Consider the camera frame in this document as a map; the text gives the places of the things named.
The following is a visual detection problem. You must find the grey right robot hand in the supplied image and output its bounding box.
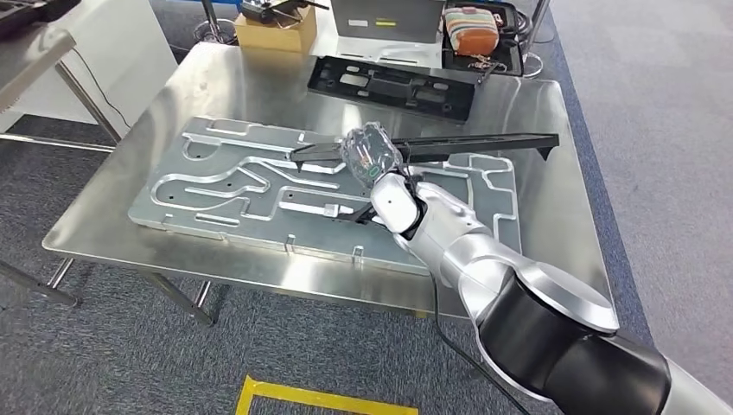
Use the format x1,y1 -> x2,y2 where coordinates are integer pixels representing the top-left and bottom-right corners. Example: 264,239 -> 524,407
339,121 -> 405,190

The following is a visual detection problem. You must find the black plastic plate bracket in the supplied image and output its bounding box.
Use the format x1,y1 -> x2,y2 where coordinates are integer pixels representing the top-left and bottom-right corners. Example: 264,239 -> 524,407
307,55 -> 477,125
289,132 -> 561,173

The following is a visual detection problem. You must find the steel workbench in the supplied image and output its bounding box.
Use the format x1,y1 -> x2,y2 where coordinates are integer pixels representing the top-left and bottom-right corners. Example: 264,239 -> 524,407
41,40 -> 621,329

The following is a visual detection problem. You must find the silver stamped metal panel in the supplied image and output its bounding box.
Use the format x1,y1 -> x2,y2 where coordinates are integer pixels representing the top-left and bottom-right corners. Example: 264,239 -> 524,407
127,116 -> 523,278

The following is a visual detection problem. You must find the brown cardboard box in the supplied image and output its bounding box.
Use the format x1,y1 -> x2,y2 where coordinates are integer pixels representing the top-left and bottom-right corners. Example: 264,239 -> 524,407
233,5 -> 318,54

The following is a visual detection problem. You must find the striped fabric pouch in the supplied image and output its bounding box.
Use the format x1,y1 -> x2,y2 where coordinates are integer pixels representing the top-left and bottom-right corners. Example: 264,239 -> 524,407
443,6 -> 500,57

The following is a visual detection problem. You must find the black plastic tray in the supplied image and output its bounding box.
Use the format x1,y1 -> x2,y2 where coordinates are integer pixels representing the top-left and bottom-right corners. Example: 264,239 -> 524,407
441,0 -> 525,79

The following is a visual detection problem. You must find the black device with antennas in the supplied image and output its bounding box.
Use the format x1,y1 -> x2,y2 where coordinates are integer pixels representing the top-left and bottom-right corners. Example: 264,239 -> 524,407
240,0 -> 330,24

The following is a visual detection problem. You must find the chrome stanchion base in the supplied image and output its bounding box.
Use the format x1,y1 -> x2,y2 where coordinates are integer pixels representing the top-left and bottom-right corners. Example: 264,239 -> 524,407
193,0 -> 239,46

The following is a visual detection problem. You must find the yellow floor tape square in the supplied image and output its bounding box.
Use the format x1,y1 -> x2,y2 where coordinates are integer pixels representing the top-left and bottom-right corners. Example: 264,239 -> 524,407
234,374 -> 419,415

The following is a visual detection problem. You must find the small steel table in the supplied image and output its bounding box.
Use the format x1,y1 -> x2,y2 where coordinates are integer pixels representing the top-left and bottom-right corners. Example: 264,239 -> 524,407
0,25 -> 124,156

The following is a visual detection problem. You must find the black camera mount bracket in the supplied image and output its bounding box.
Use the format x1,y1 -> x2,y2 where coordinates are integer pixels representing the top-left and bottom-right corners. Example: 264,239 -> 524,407
337,201 -> 382,227

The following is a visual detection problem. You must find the metal key chain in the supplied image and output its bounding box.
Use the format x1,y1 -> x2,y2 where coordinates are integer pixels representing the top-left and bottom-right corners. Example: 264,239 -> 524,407
466,54 -> 509,73

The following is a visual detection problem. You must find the chrome stanchion post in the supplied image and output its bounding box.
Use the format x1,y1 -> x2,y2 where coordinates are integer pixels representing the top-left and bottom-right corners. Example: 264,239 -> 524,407
522,0 -> 552,80

